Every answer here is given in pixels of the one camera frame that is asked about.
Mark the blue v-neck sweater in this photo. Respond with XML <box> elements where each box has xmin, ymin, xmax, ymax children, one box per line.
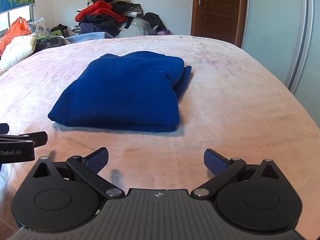
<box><xmin>48</xmin><ymin>51</ymin><xmax>191</xmax><ymax>132</ymax></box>

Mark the pile of clothes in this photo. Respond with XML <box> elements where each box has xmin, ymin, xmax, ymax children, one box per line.
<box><xmin>71</xmin><ymin>0</ymin><xmax>171</xmax><ymax>38</ymax></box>

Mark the pink bedspread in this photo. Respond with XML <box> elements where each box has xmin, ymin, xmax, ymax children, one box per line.
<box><xmin>1</xmin><ymin>36</ymin><xmax>319</xmax><ymax>239</ymax></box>

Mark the white quilted duvet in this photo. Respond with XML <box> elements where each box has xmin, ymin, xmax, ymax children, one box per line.
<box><xmin>0</xmin><ymin>34</ymin><xmax>38</xmax><ymax>75</ymax></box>

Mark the black patterned garment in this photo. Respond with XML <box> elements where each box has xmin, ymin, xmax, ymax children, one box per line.
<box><xmin>34</xmin><ymin>36</ymin><xmax>68</xmax><ymax>53</ymax></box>

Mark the orange plastic bag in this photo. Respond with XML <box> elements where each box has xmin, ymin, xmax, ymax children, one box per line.
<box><xmin>0</xmin><ymin>17</ymin><xmax>31</xmax><ymax>56</ymax></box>

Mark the floral pillow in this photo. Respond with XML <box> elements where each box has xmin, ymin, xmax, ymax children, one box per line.
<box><xmin>28</xmin><ymin>17</ymin><xmax>53</xmax><ymax>38</ymax></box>

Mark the green plastic stool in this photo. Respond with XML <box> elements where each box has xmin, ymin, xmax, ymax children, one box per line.
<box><xmin>50</xmin><ymin>23</ymin><xmax>69</xmax><ymax>38</ymax></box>

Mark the light blue knit blanket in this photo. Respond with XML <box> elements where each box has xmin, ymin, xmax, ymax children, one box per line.
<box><xmin>66</xmin><ymin>31</ymin><xmax>113</xmax><ymax>44</ymax></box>

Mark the frosted glass wardrobe door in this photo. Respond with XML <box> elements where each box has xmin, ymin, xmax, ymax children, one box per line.
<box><xmin>242</xmin><ymin>0</ymin><xmax>319</xmax><ymax>124</ymax></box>

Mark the brown wooden door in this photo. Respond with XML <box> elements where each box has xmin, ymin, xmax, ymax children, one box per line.
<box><xmin>190</xmin><ymin>0</ymin><xmax>248</xmax><ymax>47</ymax></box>

